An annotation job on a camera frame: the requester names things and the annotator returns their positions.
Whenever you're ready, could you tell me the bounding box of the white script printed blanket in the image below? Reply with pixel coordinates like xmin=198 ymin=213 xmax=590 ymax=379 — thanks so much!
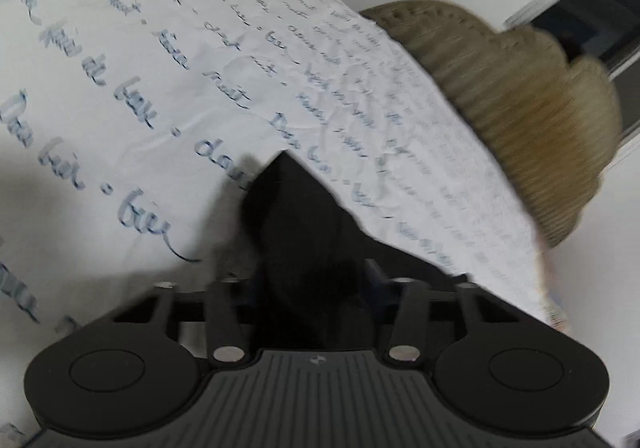
xmin=0 ymin=0 xmax=568 ymax=448

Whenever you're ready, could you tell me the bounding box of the white framed window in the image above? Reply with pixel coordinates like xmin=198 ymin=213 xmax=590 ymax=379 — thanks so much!
xmin=502 ymin=0 xmax=640 ymax=79

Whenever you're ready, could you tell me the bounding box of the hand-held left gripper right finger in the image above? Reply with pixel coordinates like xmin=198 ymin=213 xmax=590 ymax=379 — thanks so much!
xmin=362 ymin=260 xmax=507 ymax=370

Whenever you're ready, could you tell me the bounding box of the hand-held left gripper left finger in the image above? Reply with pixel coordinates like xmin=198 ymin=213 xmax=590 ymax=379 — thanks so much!
xmin=112 ymin=277 xmax=252 ymax=370

